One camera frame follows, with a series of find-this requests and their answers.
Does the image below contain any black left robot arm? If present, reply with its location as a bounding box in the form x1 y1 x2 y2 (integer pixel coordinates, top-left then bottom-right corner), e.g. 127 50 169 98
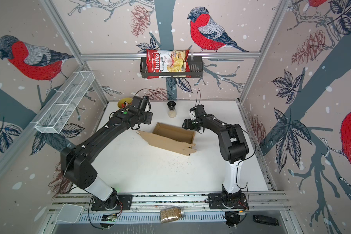
60 96 153 206

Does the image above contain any glass jar of grains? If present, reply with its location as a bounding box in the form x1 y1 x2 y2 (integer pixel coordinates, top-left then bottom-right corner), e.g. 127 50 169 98
160 207 184 223

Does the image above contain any white wire mesh shelf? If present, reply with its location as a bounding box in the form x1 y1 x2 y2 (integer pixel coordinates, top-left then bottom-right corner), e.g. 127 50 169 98
35 71 95 134

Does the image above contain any yellow plastic cup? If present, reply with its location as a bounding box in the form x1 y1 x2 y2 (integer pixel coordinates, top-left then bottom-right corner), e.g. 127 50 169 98
118 97 133 109

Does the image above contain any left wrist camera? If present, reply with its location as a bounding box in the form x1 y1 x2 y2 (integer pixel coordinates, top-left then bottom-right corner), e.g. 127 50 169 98
139 96 151 112

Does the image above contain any black remote device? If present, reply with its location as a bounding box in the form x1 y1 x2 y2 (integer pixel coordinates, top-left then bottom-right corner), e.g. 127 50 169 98
253 215 279 226

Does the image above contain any glass spice grinder black cap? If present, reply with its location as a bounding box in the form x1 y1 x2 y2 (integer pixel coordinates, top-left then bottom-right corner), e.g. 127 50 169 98
167 101 177 118

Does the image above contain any red cassava chips bag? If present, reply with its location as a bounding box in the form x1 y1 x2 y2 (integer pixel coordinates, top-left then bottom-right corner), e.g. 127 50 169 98
146 49 190 73

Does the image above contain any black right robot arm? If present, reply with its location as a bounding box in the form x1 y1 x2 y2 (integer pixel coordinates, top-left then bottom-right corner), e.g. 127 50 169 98
182 105 249 195

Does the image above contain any black wire wall basket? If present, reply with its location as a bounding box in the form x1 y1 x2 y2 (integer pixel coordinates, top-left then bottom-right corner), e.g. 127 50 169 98
139 57 203 79

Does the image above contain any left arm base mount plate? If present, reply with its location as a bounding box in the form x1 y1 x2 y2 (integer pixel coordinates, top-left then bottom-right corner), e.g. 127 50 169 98
91 194 133 211

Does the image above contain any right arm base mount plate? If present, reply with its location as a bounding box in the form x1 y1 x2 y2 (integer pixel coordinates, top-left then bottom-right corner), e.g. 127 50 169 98
205 191 249 210

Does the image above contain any brown cardboard box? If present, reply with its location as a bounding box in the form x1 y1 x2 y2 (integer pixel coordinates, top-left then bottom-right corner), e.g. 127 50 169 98
137 123 197 156

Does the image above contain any white square pad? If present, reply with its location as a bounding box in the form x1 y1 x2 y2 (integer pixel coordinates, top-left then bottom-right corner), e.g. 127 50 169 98
56 204 84 224

